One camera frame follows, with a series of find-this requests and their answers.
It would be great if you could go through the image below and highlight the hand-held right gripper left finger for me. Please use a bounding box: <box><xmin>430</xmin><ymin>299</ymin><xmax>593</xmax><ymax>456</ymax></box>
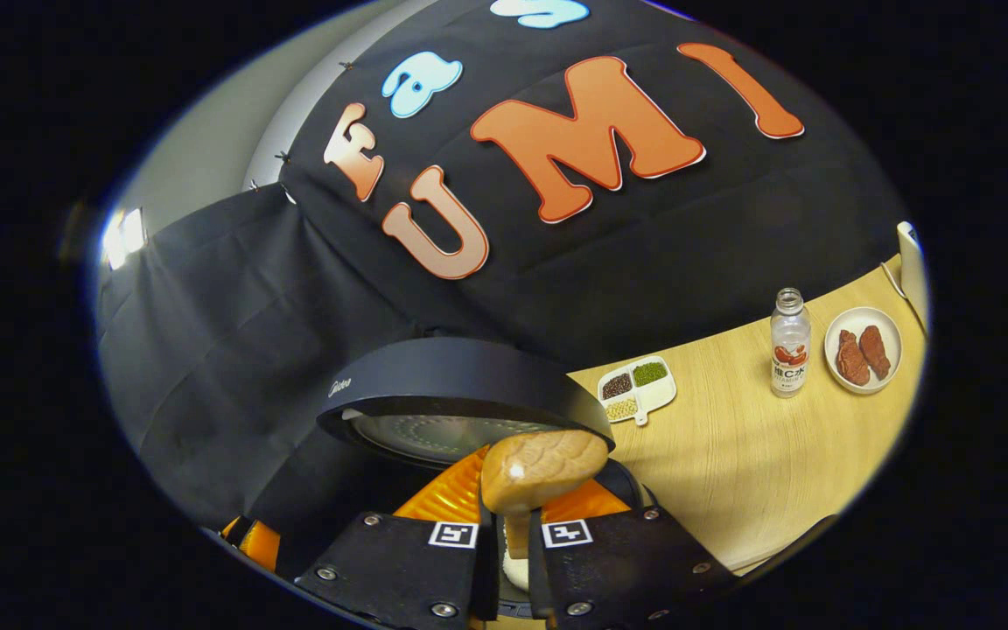
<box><xmin>294</xmin><ymin>446</ymin><xmax>498</xmax><ymax>630</ymax></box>

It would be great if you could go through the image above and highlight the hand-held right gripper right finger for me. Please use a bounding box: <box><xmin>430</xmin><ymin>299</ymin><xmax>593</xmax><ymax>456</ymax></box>
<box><xmin>526</xmin><ymin>477</ymin><xmax>737</xmax><ymax>630</ymax></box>

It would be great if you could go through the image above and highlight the wooden spoon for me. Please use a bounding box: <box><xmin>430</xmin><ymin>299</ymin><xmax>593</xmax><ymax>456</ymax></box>
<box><xmin>480</xmin><ymin>429</ymin><xmax>610</xmax><ymax>561</ymax></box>

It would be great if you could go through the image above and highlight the black rice cooker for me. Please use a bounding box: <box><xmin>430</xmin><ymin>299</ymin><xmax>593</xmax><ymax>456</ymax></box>
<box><xmin>246</xmin><ymin>337</ymin><xmax>655</xmax><ymax>605</ymax></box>

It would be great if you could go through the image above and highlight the white divided grain dish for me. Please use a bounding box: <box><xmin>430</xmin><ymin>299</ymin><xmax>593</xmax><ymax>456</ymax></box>
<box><xmin>597</xmin><ymin>355</ymin><xmax>678</xmax><ymax>427</ymax></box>

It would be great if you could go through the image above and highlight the long ceiling light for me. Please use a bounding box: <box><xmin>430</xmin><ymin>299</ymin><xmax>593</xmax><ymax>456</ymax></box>
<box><xmin>101</xmin><ymin>207</ymin><xmax>146</xmax><ymax>270</ymax></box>

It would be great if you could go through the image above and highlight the clear drink bottle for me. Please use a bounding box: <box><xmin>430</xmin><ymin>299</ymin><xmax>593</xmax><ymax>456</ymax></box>
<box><xmin>770</xmin><ymin>287</ymin><xmax>812</xmax><ymax>399</ymax></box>

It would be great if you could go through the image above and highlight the black backdrop cloth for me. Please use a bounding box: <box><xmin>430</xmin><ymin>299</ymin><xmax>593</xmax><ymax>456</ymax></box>
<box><xmin>97</xmin><ymin>0</ymin><xmax>907</xmax><ymax>526</ymax></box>

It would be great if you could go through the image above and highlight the red meat piece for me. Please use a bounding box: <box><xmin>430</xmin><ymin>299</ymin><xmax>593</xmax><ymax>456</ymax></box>
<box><xmin>835</xmin><ymin>330</ymin><xmax>871</xmax><ymax>387</ymax></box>
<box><xmin>858</xmin><ymin>325</ymin><xmax>893</xmax><ymax>381</ymax></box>

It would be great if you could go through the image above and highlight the white round plate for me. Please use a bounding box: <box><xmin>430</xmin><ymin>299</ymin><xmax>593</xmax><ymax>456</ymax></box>
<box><xmin>824</xmin><ymin>306</ymin><xmax>904</xmax><ymax>396</ymax></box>

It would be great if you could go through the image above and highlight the white toaster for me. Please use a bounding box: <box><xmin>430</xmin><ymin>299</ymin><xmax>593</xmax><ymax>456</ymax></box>
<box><xmin>896</xmin><ymin>220</ymin><xmax>929</xmax><ymax>333</ymax></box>

